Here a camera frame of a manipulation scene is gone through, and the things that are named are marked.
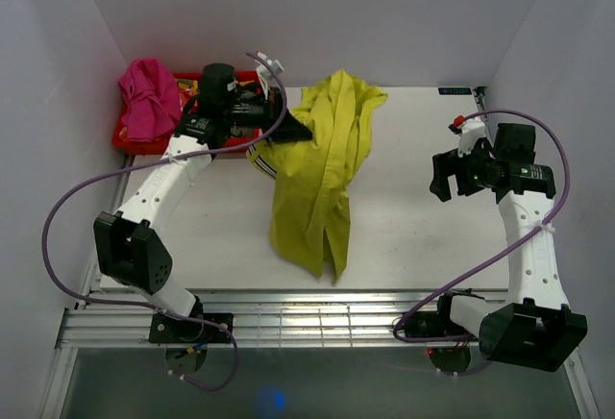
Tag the aluminium rail frame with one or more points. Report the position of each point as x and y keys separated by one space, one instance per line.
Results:
x=323 y=348

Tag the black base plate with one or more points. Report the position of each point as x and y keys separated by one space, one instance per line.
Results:
x=167 y=330
x=429 y=326

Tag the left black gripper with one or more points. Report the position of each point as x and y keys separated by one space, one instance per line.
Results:
x=271 y=108

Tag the blue table label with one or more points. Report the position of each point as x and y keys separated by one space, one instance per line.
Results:
x=455 y=91

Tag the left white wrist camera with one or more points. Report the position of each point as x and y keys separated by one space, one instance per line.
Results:
x=267 y=70

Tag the orange patterned garment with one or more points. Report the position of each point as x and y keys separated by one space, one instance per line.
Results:
x=188 y=88

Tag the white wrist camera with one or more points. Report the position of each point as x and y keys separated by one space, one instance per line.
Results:
x=267 y=70
x=469 y=131

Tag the red plastic bin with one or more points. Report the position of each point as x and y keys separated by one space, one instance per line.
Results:
x=157 y=146

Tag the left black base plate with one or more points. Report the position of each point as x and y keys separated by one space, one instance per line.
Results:
x=167 y=330

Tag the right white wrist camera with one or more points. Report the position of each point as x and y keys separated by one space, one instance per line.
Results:
x=469 y=131

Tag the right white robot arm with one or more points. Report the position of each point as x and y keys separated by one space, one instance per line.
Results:
x=535 y=327

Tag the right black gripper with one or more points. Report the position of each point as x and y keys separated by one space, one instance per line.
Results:
x=444 y=164

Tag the yellow-green trousers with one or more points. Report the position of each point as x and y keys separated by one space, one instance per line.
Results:
x=311 y=215

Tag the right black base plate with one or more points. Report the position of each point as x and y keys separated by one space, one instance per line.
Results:
x=429 y=326

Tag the pink garment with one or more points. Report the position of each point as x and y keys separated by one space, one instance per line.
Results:
x=152 y=97

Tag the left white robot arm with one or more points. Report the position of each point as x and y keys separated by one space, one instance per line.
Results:
x=128 y=244

